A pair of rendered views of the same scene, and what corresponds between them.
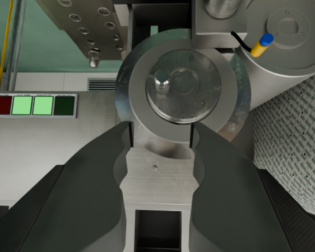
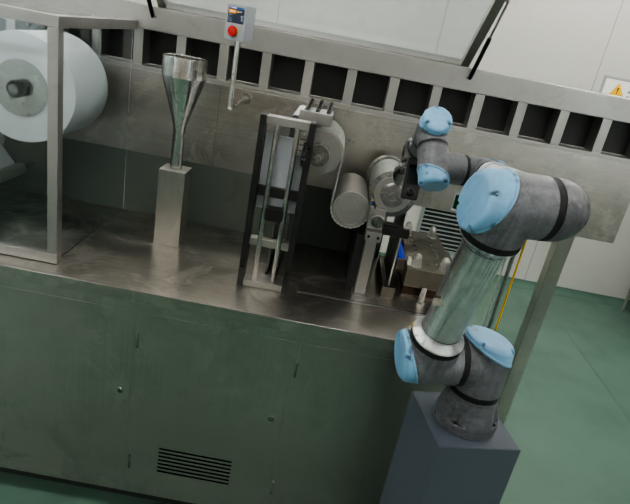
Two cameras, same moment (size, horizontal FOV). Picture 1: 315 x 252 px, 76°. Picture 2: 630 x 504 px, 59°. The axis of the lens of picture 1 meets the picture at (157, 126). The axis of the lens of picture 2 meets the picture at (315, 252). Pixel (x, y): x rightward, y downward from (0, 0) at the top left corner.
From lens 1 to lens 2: 1.57 m
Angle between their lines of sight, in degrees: 13
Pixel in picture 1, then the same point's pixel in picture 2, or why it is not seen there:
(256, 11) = (358, 217)
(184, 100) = (393, 190)
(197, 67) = (387, 200)
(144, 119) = not seen: hidden behind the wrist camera
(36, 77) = (579, 280)
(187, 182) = (383, 132)
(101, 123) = not seen: hidden behind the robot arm
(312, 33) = (342, 206)
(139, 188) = not seen: hidden behind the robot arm
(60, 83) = (537, 262)
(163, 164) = (398, 148)
